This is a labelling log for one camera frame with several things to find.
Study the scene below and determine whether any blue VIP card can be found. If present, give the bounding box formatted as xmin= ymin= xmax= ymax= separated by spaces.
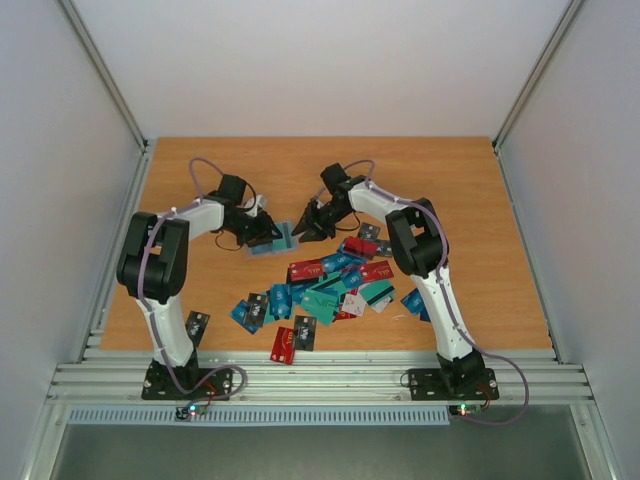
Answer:
xmin=249 ymin=243 xmax=273 ymax=256

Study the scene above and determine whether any teal card magnetic stripe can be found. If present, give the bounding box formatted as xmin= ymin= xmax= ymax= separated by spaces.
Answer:
xmin=272 ymin=221 xmax=295 ymax=253

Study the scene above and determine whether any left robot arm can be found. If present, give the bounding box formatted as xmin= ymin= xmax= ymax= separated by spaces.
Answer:
xmin=116 ymin=174 xmax=282 ymax=402

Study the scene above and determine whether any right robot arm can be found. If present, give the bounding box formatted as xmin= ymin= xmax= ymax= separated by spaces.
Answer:
xmin=293 ymin=163 xmax=485 ymax=399

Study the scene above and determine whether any red VIP card upper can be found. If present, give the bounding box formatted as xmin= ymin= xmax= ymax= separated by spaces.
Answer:
xmin=286 ymin=259 xmax=325 ymax=284

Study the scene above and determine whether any red vip card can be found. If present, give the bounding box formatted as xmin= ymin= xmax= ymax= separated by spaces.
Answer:
xmin=286 ymin=259 xmax=325 ymax=284
xmin=357 ymin=260 xmax=394 ymax=283

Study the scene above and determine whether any red card upper right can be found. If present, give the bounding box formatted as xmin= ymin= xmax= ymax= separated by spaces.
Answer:
xmin=342 ymin=236 xmax=377 ymax=260

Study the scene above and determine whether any red VIP card centre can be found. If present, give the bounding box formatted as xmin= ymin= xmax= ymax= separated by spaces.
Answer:
xmin=357 ymin=260 xmax=394 ymax=283

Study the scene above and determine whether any teal VIP card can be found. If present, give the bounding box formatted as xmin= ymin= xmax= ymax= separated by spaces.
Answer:
xmin=300 ymin=290 xmax=340 ymax=326

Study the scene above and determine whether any black VIP card left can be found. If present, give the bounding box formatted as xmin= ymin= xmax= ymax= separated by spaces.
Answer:
xmin=245 ymin=293 xmax=268 ymax=328

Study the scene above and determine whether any white card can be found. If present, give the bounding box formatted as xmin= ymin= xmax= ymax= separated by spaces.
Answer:
xmin=340 ymin=293 xmax=367 ymax=317

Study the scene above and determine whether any blue card left bottom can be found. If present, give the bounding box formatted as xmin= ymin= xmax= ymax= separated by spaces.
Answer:
xmin=230 ymin=300 xmax=259 ymax=334

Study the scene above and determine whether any black card lone left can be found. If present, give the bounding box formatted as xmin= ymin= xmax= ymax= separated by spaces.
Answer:
xmin=185 ymin=311 xmax=210 ymax=349

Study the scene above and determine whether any red card bottom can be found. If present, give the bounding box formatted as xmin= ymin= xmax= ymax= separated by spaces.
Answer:
xmin=270 ymin=327 xmax=295 ymax=365

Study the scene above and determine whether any blue card right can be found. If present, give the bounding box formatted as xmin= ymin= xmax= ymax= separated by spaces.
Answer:
xmin=401 ymin=289 xmax=425 ymax=316

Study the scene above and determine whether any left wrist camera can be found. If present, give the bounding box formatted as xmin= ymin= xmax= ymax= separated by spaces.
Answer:
xmin=243 ymin=194 xmax=267 ymax=217

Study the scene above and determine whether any left base plate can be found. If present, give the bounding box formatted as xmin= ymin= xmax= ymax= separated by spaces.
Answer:
xmin=141 ymin=359 xmax=233 ymax=401

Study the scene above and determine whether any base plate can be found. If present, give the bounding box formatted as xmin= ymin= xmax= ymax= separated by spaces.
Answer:
xmin=141 ymin=359 xmax=233 ymax=401
xmin=406 ymin=368 xmax=500 ymax=401

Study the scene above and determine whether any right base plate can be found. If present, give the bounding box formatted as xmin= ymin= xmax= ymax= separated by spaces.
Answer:
xmin=406 ymin=368 xmax=500 ymax=401

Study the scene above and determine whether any blue slotted cable duct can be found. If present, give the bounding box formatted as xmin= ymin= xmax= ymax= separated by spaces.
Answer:
xmin=68 ymin=405 xmax=450 ymax=427

